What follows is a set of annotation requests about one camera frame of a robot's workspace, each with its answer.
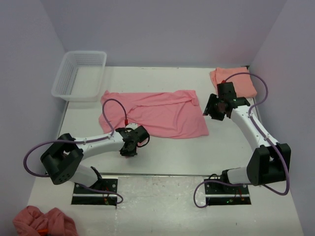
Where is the pink t shirt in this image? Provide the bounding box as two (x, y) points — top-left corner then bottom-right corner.
(99, 90), (209, 139)

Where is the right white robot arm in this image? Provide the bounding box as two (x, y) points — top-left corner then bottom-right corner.
(203, 82), (291, 194)

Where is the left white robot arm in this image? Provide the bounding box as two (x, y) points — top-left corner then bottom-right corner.
(40, 125), (150, 193)

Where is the folded salmon t shirt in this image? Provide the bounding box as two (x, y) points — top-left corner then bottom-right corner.
(210, 67), (257, 98)

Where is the white plastic basket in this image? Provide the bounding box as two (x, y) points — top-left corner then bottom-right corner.
(51, 51), (107, 102)

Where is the crumpled salmon shirt pile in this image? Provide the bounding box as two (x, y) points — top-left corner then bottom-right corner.
(12, 206), (78, 236)

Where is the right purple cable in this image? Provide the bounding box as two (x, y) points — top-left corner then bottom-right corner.
(194, 73), (291, 208)

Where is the purple cable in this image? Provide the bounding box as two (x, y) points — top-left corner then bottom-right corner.
(23, 98), (130, 205)
(194, 73), (291, 208)

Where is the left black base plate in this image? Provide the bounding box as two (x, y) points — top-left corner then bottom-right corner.
(71, 175), (119, 207)

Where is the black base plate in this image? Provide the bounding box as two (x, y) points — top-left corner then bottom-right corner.
(204, 183), (252, 206)
(71, 175), (119, 207)

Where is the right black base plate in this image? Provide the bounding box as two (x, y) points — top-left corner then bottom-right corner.
(204, 183), (252, 206)

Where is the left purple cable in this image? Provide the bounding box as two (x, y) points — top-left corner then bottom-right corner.
(23, 98), (130, 205)

